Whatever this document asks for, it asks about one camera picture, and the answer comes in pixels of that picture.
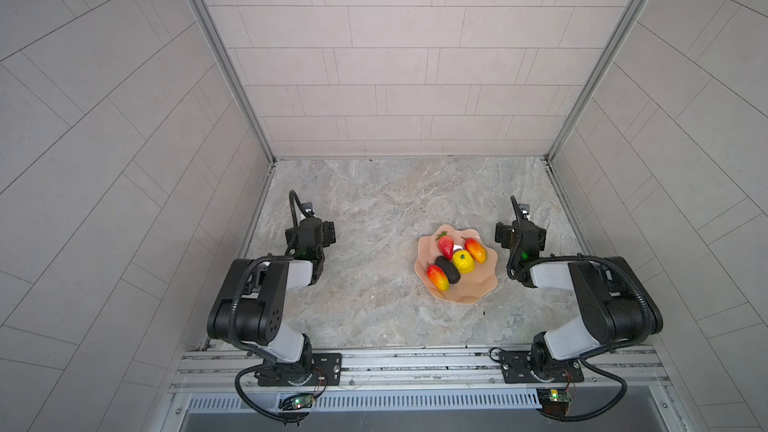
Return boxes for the red orange fake mango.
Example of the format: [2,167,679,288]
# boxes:
[464,238,487,264]

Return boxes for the yellow fake lemon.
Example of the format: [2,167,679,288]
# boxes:
[451,249,476,274]

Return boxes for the red fake strawberry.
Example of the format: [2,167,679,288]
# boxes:
[436,231,454,260]

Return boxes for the dark brown fake avocado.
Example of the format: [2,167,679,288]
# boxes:
[435,256,461,284]

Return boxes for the red yellow fake mango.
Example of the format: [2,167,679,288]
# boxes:
[426,264,450,291]

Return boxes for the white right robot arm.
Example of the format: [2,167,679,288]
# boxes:
[494,218,663,382]

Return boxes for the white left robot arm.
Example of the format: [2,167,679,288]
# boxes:
[206,217,336,386]

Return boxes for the pink wavy fruit bowl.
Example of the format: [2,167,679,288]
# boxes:
[414,224,499,305]

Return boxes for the left green circuit board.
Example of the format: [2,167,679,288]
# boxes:
[279,394,316,412]

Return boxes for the green circuit board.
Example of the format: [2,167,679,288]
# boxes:
[536,388,571,417]
[279,394,316,412]

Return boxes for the right green circuit board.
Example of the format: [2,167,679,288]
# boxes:
[536,388,571,417]

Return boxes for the white ventilation grille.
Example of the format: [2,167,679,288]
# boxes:
[187,389,542,413]

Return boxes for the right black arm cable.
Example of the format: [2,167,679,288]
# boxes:
[505,195,658,423]

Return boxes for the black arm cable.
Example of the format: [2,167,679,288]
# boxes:
[505,195,658,423]
[226,190,316,424]

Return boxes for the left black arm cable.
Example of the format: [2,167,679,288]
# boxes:
[226,190,316,424]

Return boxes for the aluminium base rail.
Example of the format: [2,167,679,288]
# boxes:
[169,345,671,393]

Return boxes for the aluminium corner frame post left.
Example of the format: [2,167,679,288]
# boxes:
[187,0,275,164]

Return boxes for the aluminium corner frame post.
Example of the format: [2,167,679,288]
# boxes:
[544,0,649,164]
[187,0,275,164]

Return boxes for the aluminium corner frame post right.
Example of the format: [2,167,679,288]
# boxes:
[544,0,649,164]

